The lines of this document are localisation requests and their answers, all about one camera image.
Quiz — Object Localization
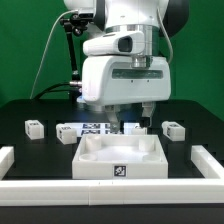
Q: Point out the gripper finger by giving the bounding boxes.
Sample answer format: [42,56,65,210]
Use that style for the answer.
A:
[105,105,120,132]
[140,102,156,127]

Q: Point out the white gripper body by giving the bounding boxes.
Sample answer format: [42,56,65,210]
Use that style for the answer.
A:
[82,56,171,106]

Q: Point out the white square table top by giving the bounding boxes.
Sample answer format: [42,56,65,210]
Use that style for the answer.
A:
[72,134,168,179]

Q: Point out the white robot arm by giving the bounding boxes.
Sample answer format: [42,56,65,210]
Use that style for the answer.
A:
[63,0,189,133]

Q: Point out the sheet of fiducial markers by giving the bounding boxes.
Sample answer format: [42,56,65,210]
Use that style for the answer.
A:
[68,122,140,137]

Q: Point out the white U-shaped fence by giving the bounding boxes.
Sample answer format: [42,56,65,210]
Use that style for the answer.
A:
[0,145,224,206]

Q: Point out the black cables at base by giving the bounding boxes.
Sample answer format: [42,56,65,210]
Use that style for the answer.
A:
[33,80,84,101]

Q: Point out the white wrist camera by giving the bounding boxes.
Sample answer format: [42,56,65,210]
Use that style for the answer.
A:
[83,31,145,56]

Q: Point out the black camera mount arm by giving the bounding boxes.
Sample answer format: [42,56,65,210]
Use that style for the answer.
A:
[59,14,94,101]

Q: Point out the grey camera on mount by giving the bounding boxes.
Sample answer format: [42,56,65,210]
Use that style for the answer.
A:
[79,12,93,20]

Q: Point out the white cable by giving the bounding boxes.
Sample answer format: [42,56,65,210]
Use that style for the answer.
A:
[29,9,80,100]

